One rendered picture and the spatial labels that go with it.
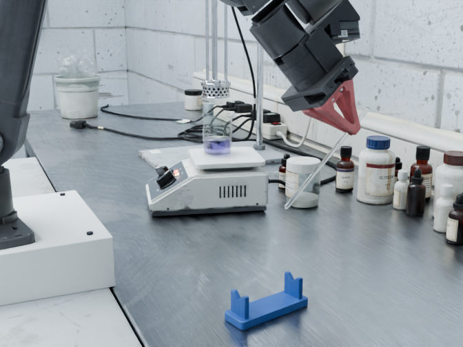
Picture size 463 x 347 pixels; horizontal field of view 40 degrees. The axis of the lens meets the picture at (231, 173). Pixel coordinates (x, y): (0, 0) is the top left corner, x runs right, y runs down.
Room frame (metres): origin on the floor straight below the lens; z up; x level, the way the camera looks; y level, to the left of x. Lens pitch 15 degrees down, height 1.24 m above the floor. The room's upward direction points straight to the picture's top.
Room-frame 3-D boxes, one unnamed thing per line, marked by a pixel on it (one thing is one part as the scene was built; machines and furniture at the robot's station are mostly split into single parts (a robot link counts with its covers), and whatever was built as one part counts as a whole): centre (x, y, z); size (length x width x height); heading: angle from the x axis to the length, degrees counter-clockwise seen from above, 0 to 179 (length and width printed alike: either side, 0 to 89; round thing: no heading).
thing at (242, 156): (1.08, 0.01, 0.98); 0.12 x 0.12 x 0.01; 10
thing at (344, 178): (1.16, -0.21, 0.94); 0.03 x 0.03 x 0.08
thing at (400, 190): (1.05, -0.29, 0.93); 0.03 x 0.03 x 0.07
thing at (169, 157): (1.42, 0.04, 0.91); 0.30 x 0.20 x 0.01; 113
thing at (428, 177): (1.10, -0.34, 0.95); 0.04 x 0.04 x 0.10
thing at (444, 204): (0.94, -0.33, 0.94); 0.03 x 0.03 x 0.07
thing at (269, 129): (1.81, -0.04, 0.92); 0.40 x 0.06 x 0.04; 23
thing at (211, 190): (1.07, 0.04, 0.94); 0.22 x 0.13 x 0.08; 100
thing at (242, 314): (0.66, -0.04, 0.92); 0.10 x 0.03 x 0.04; 127
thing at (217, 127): (1.09, 0.02, 1.02); 0.06 x 0.05 x 0.08; 114
